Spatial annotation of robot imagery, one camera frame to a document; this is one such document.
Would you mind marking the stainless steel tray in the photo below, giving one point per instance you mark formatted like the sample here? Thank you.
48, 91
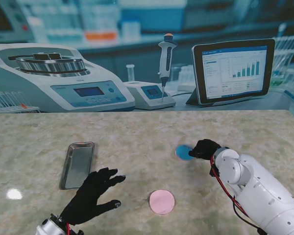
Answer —
76, 166

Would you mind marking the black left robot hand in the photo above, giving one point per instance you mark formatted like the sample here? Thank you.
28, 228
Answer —
90, 198

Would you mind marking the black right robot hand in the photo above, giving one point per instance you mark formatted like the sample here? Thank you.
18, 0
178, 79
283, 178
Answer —
205, 150

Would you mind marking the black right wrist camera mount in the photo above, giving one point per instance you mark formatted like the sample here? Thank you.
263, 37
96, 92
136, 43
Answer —
213, 172

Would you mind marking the pink culture dish lid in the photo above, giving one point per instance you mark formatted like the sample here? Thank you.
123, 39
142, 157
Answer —
161, 202

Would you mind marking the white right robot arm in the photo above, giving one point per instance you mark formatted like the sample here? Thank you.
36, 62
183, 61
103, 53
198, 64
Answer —
254, 191

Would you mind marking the blue round filter paper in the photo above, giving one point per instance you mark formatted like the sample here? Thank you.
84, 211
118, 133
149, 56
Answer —
182, 151

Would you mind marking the printed laboratory backdrop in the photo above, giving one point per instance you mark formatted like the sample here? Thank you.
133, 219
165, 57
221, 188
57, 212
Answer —
147, 24

